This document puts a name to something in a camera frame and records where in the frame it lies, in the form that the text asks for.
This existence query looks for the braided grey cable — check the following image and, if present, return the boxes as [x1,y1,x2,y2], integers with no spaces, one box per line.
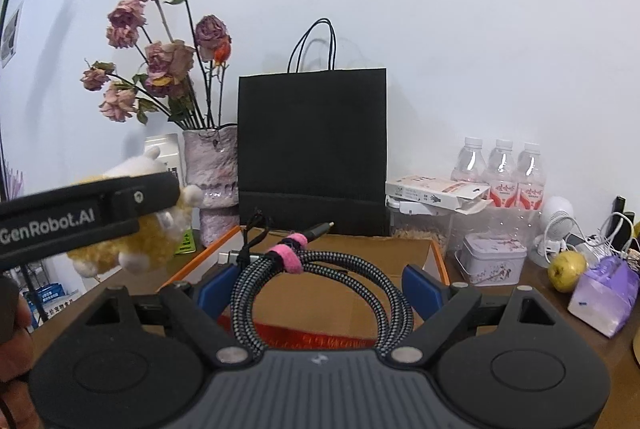
[227,208,415,357]

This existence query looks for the clear container white lid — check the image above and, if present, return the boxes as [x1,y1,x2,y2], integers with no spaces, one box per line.
[387,199,456,255]

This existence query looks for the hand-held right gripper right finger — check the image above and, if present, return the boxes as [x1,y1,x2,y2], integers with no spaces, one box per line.
[380,263,558,368]

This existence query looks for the clear plastic water bottle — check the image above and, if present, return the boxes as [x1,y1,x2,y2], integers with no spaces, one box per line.
[484,139,521,237]
[451,136,490,235]
[515,142,547,255]

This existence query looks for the black paper bag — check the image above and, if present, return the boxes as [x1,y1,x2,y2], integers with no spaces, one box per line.
[237,18,388,237]

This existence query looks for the white charger with cable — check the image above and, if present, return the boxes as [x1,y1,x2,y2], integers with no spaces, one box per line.
[570,210,638,260]

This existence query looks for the wall poster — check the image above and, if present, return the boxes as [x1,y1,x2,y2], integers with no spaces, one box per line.
[0,0,25,69]

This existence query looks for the white flat cardboard box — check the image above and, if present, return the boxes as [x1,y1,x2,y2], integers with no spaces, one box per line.
[385,175,493,215]

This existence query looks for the red ribbon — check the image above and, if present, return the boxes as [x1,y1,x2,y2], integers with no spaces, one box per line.
[250,321,377,351]

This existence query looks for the yellow green apple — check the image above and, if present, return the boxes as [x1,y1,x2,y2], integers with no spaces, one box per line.
[547,250,588,294]

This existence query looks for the floral print tin box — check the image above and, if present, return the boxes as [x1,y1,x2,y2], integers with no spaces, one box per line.
[459,232,529,286]

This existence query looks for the black upright device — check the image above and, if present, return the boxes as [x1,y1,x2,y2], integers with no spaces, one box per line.
[612,196,633,250]

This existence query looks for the pink velcro cable strap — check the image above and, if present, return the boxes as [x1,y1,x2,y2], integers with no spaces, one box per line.
[266,232,308,274]

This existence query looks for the yellow white plush toy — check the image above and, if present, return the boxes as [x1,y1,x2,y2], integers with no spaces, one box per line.
[66,146,203,279]

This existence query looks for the white milk carton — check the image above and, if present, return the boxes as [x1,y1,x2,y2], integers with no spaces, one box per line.
[144,134,197,256]

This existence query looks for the white mini fan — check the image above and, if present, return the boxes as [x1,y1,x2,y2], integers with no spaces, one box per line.
[530,196,576,269]

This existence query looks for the purple tissue pack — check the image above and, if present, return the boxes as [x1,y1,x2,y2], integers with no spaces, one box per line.
[567,255,640,339]

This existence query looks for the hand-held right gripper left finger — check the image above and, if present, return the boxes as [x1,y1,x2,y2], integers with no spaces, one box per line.
[85,261,263,368]

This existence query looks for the person's left hand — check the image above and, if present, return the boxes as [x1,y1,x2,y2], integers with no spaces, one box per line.
[0,294,40,429]

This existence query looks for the brown cardboard box orange edges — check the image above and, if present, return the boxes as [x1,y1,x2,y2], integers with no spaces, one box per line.
[159,224,448,351]

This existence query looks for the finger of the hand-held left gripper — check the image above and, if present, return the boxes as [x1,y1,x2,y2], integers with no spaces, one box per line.
[100,172,182,223]

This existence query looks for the dried pink rose bouquet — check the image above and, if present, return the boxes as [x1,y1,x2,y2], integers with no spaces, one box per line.
[80,0,233,130]

